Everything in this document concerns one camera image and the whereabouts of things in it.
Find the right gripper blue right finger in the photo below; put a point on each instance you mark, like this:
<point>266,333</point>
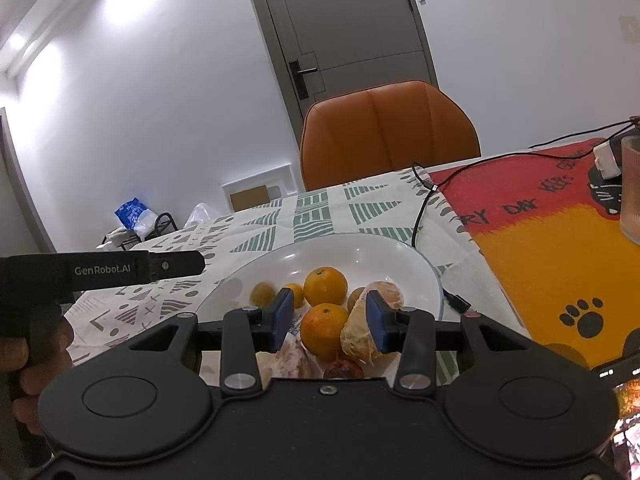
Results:
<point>382,323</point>

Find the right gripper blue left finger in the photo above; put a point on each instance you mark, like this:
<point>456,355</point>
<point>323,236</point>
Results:
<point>277,320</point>

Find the small yellow-green fruit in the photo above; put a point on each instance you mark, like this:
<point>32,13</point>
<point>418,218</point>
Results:
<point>262,294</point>

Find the small yellow mandarin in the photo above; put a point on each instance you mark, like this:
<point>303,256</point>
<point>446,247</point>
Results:
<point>298,293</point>

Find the large orange front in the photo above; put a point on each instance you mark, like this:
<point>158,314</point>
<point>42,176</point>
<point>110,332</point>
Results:
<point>320,331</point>

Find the large orange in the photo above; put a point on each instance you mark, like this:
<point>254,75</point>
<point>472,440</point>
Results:
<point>320,331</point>
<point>325,285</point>

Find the pink peeled pomelo piece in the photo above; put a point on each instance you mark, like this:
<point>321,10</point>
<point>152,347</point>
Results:
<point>291,361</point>

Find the dark red plum front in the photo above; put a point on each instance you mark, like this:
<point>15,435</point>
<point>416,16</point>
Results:
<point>343,369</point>

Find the green kiwi fruit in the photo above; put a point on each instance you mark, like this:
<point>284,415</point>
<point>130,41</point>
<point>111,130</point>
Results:
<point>353,298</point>

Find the white ceramic plate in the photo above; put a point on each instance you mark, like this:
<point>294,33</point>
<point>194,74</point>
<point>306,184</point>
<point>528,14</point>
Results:
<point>362,258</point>

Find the black usb plug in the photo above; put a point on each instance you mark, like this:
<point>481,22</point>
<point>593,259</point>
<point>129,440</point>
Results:
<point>456,302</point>

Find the patterned white tablecloth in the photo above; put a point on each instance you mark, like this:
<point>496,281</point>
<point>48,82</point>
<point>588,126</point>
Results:
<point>388,229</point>

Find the blue white plastic bag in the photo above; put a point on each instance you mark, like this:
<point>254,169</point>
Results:
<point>136,217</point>

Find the clear plastic bag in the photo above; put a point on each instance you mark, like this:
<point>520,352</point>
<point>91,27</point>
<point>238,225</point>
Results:
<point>200,213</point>

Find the white foam packaging board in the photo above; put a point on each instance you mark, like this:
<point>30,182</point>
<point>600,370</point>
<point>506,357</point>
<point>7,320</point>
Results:
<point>260,189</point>

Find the black metal shoe rack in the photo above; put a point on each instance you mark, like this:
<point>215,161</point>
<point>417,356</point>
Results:
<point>122,239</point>

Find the red orange cartoon mat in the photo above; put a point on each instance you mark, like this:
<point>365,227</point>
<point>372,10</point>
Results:
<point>549,228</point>

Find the orange leather chair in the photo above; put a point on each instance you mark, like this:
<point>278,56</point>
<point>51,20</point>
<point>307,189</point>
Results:
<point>382,129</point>

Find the smartphone with lit screen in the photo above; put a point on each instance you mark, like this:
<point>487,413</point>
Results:
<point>623,450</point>

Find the white power adapter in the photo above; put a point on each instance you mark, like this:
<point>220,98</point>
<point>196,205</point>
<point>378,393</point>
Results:
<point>608,159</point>

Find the frosted drinking glass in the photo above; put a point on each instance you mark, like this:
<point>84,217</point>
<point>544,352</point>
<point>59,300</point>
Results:
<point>629,214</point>

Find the black door lock handle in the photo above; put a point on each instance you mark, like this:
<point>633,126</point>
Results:
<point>298,75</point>

